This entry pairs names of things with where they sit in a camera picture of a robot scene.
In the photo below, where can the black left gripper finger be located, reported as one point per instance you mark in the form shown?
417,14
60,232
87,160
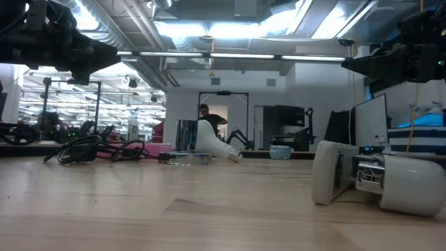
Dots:
94,55

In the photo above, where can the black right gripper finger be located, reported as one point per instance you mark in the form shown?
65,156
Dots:
376,66

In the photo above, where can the pink box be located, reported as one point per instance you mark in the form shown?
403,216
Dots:
153,148

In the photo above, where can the chrome lamp base socket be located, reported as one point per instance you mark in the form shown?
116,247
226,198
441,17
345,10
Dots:
186,146

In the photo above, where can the white-faced monitor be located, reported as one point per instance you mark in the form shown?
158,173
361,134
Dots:
371,122

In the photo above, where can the black monitor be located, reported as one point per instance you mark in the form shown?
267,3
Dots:
339,127

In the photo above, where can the background robot rig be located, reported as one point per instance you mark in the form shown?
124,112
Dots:
62,129

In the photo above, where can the black box with blue light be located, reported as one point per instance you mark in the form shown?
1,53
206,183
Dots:
371,149

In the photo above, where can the black white striped bag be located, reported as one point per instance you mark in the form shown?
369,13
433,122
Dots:
418,139

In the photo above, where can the black cabinet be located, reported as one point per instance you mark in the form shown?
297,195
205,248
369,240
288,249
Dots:
284,122

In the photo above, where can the grey stapler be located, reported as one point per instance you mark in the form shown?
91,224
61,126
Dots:
411,184

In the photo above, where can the person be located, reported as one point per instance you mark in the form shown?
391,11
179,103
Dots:
210,118

